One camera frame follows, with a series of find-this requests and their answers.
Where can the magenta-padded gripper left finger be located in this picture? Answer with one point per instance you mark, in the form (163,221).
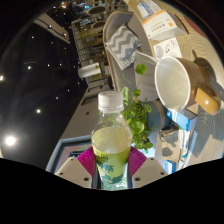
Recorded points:
(75,170)

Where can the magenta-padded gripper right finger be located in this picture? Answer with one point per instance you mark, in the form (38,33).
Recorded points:
(148,170)

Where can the green tea drink bottle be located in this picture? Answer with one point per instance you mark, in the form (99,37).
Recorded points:
(111,146)

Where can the blue white card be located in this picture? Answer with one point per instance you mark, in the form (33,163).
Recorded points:
(170,166)

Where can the white leaflet with pen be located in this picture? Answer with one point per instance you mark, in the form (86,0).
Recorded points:
(186,146)

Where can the green potted plant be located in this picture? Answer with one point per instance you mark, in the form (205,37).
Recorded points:
(136,115)

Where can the small blue white carton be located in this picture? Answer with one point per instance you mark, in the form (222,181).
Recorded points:
(183,120)

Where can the group of ceiling spotlights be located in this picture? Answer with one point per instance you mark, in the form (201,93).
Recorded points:
(10,140)

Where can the grey curved sofa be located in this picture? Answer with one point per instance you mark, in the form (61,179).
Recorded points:
(145,83)

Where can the brown ceramic mug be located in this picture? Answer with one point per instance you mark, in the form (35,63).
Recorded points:
(200,83)

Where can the white printed paper sheet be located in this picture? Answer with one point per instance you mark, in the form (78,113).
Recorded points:
(168,48)

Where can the grey chevron pillow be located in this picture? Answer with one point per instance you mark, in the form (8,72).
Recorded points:
(123,45)

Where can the white orange flat box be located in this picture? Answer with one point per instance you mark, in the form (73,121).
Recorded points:
(160,25)

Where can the group of round-backed chairs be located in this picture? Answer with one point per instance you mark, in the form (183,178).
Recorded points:
(98,16)

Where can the blue white card pack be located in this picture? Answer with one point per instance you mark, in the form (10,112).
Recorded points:
(144,9)

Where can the white paper slip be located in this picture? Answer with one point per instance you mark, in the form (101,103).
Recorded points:
(155,6)

